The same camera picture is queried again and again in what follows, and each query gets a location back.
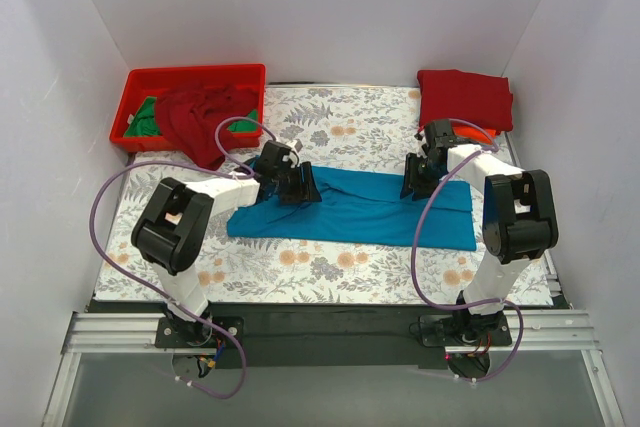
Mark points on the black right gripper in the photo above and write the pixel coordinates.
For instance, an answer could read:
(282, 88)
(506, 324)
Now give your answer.
(417, 177)

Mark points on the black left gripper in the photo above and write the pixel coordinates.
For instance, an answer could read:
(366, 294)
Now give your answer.
(296, 184)

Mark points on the teal blue t-shirt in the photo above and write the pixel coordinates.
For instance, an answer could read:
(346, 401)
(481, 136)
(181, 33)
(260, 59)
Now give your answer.
(364, 208)

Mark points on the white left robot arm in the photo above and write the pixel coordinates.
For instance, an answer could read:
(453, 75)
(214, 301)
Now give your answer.
(171, 230)

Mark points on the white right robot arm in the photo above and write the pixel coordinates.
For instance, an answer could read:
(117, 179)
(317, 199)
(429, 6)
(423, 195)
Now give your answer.
(519, 221)

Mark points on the folded orange t-shirt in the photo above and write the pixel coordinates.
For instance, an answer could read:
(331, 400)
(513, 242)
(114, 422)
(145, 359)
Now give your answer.
(475, 134)

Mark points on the floral patterned table mat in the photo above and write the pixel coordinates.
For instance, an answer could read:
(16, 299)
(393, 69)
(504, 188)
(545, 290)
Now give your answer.
(354, 128)

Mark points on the folded dark red t-shirt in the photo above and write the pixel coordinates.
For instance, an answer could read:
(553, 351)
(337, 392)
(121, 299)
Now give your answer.
(483, 100)

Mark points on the crumpled dark red t-shirt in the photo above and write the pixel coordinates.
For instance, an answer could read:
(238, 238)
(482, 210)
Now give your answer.
(188, 117)

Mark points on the green t-shirt in bin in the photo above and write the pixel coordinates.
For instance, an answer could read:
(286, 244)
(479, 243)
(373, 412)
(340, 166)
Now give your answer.
(143, 124)

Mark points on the red plastic bin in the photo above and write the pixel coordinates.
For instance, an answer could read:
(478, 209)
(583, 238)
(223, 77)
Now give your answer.
(152, 82)

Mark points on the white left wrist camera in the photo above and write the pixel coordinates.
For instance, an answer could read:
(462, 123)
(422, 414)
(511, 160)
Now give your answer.
(295, 145)

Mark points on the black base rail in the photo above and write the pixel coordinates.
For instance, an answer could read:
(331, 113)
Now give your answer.
(276, 335)

